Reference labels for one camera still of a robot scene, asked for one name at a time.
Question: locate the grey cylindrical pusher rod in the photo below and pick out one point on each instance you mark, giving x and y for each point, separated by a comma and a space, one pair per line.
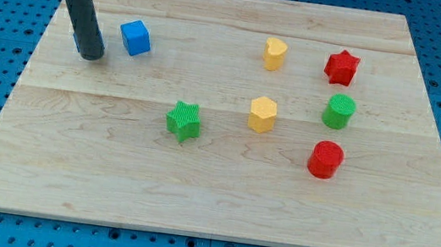
87, 34

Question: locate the yellow heart block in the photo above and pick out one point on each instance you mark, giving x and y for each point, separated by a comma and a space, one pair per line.
274, 53

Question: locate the light wooden board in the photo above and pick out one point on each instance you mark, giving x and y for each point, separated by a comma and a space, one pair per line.
87, 141

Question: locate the green cylinder block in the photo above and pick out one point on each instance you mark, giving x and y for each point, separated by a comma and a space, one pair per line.
338, 111

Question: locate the green star block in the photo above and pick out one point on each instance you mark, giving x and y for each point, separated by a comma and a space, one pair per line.
183, 121

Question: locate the red star block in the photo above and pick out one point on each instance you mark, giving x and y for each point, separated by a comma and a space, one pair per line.
341, 68

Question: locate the yellow hexagon block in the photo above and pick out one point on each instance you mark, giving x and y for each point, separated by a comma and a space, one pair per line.
262, 115

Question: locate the blue cube block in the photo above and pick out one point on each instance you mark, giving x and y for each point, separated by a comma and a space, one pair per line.
136, 37

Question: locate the red cylinder block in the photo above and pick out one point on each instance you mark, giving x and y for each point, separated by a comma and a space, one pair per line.
325, 159

